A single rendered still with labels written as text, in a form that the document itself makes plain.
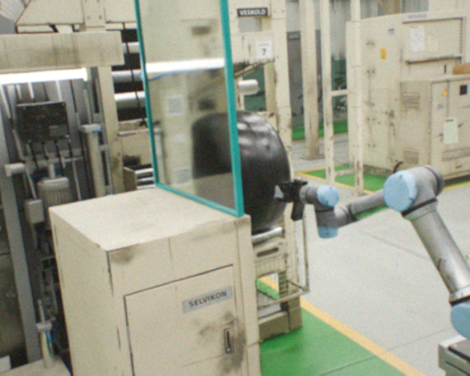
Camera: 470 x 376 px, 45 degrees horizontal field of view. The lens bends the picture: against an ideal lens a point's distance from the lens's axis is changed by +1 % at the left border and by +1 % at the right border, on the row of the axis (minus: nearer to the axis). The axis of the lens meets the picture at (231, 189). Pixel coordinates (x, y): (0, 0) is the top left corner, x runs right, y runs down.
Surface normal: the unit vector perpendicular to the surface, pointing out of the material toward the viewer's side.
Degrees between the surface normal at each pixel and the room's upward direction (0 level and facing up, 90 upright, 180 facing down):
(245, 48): 90
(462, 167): 90
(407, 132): 90
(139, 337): 90
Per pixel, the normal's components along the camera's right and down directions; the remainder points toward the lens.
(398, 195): -0.82, 0.08
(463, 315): -0.71, 0.32
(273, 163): 0.47, -0.10
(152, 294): 0.51, 0.15
